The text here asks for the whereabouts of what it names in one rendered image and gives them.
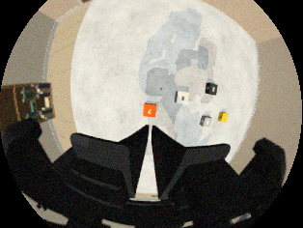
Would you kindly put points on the small orange block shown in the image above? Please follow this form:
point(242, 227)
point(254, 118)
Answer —
point(149, 110)

